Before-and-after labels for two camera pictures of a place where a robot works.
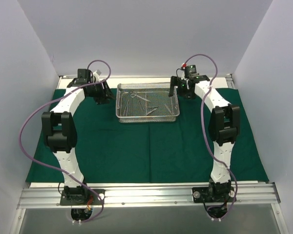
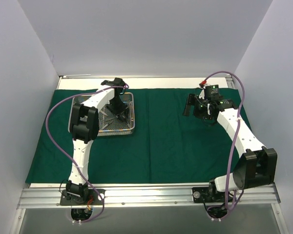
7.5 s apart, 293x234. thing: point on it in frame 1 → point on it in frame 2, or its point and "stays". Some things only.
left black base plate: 91,198 stays
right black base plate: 202,195 stays
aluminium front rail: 47,195 stays
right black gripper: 174,83 → 195,110
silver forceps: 146,107 → 106,122
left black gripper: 103,92 → 119,111
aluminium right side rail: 230,81 stays
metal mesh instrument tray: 146,103 → 109,124
